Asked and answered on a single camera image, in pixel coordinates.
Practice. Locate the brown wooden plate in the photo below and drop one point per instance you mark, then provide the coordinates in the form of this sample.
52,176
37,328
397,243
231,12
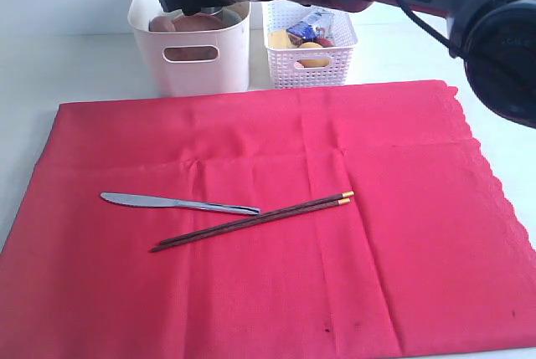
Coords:
195,23

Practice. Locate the brown wooden spoon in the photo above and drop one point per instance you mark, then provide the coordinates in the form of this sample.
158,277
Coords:
161,24

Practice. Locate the yellow cheese wedge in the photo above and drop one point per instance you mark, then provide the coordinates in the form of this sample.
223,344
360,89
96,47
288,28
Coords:
279,39

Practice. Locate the blue white milk carton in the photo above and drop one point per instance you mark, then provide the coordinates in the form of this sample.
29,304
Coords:
316,24

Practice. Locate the yellow lemon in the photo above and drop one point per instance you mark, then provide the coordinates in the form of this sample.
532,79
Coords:
316,62

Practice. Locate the red sausage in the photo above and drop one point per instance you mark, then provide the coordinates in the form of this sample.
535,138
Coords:
324,42

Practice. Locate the steel table knife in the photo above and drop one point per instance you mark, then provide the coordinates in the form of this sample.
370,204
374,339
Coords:
144,201

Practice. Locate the stainless steel cup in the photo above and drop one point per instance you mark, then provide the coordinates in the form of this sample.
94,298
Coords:
213,12

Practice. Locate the white enamel bowl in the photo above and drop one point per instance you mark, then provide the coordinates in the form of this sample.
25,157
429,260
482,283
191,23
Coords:
230,17

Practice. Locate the cream plastic bin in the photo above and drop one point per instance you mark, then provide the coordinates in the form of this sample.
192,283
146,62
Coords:
228,72

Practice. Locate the white perforated plastic basket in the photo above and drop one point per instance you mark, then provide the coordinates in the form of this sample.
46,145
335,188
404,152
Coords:
281,15

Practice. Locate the upper brown wooden chopstick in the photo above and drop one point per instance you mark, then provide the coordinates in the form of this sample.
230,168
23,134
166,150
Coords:
255,216

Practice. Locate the brown wooden chopstick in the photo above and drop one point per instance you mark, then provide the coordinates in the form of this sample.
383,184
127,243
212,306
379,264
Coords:
251,225
255,216

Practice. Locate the lower brown wooden chopstick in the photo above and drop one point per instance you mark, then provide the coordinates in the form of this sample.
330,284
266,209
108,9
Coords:
251,225

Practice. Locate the red tablecloth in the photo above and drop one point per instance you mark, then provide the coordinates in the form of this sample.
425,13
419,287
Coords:
382,231

